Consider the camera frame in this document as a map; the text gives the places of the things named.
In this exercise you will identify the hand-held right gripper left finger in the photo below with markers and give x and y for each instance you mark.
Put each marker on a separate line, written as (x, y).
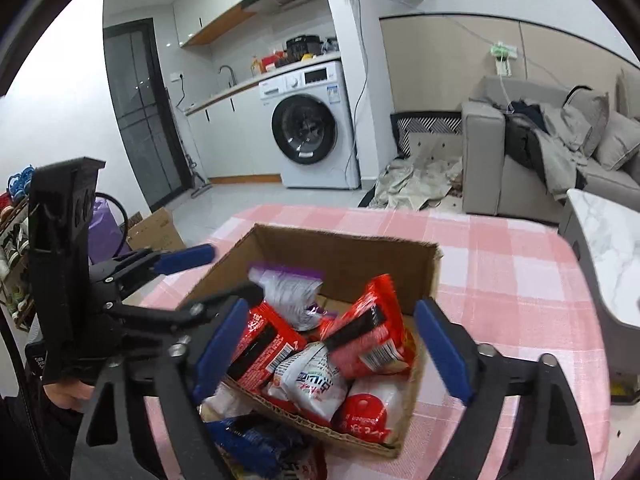
(220, 347)

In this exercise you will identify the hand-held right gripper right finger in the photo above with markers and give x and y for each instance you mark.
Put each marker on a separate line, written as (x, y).
(445, 352)

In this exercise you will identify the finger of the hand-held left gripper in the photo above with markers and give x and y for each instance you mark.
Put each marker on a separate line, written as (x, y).
(200, 307)
(187, 256)

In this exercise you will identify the red black striped snack packet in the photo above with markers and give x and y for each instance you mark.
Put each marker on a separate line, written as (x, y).
(265, 347)
(367, 335)

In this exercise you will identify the clear cracker packet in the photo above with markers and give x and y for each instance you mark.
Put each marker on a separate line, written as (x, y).
(222, 404)

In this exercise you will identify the silver purple snack packet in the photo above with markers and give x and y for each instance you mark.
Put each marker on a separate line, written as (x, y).
(292, 292)

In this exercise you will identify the silver red snack packet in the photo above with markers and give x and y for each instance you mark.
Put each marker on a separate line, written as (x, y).
(372, 410)

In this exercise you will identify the silver white snack packet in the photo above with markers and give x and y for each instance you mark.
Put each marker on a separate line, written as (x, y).
(310, 382)

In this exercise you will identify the blue snack packet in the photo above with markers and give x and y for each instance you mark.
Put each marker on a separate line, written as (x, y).
(255, 442)

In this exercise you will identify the brown cardboard box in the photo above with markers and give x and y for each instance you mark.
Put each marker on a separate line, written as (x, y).
(350, 255)

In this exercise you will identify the red white snack packet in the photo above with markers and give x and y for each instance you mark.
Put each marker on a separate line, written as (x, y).
(302, 466)

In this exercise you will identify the person's left forearm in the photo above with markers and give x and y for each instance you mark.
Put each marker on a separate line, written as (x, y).
(35, 440)

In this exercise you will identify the person's left hand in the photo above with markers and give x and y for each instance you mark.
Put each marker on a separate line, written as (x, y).
(67, 396)

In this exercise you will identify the printed cardboard box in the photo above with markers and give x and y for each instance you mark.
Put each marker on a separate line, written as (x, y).
(157, 232)

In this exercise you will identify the shoe rack with shoes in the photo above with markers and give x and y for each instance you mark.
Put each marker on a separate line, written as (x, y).
(12, 250)

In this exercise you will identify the purple bag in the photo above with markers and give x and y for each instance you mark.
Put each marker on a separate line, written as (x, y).
(107, 232)

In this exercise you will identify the floor mop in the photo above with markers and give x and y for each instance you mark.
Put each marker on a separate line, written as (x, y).
(197, 180)

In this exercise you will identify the pink checkered tablecloth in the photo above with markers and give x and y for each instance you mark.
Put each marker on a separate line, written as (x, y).
(505, 285)

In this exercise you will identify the white kitchen counter cabinets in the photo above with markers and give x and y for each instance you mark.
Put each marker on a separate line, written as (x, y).
(230, 135)

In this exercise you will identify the dark glass door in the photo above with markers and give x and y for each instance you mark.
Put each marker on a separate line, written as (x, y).
(142, 115)

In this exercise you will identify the beige cloth heap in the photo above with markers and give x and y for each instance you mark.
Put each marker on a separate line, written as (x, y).
(415, 182)

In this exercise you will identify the white washing machine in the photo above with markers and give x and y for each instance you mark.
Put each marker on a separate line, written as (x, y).
(310, 125)

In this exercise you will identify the kitchen faucet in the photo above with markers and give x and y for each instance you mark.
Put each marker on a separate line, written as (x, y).
(227, 75)

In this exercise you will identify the white marble coffee table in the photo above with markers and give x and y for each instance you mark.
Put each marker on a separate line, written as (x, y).
(610, 250)

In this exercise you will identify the grey sofa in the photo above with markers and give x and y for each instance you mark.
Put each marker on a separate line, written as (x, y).
(485, 160)

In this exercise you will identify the yellow bottle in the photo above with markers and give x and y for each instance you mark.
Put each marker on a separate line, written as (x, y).
(255, 66)

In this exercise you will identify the red box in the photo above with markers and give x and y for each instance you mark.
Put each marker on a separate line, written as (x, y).
(272, 61)

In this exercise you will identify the dark clothes pile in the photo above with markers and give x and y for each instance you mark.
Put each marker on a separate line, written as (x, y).
(540, 150)

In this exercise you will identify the black white patterned box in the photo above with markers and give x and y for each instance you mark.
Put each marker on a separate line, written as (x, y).
(425, 127)

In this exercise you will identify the grey cushion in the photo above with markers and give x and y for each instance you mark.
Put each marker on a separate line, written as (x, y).
(617, 140)
(587, 120)

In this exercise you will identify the wall socket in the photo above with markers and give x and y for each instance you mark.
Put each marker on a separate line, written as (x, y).
(177, 77)

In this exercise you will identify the white wall cabinets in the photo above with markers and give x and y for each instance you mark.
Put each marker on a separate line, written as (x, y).
(220, 5)

